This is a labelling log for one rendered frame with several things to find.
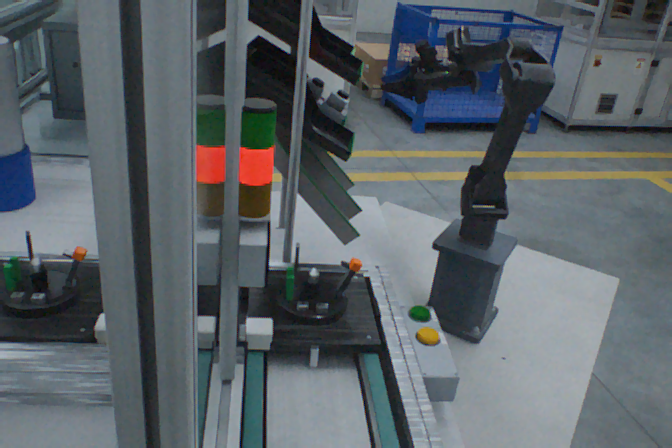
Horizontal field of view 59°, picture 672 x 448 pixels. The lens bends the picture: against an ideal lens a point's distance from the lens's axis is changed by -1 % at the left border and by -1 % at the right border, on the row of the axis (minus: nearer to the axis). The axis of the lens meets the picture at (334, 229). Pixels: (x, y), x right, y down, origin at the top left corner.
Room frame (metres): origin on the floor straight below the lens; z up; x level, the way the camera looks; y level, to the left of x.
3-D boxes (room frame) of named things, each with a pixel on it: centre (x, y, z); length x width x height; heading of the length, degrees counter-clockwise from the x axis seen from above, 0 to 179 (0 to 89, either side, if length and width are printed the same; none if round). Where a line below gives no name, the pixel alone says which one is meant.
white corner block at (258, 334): (0.85, 0.11, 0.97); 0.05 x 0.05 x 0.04; 8
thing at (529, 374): (1.16, -0.26, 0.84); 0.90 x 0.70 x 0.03; 153
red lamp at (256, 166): (0.76, 0.12, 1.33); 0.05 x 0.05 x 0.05
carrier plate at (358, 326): (0.96, 0.03, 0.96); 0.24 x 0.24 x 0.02; 8
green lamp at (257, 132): (0.76, 0.12, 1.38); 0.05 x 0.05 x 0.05
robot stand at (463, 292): (1.14, -0.30, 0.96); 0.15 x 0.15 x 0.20; 63
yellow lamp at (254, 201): (0.76, 0.12, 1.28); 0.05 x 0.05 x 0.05
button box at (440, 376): (0.91, -0.20, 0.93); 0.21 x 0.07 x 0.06; 8
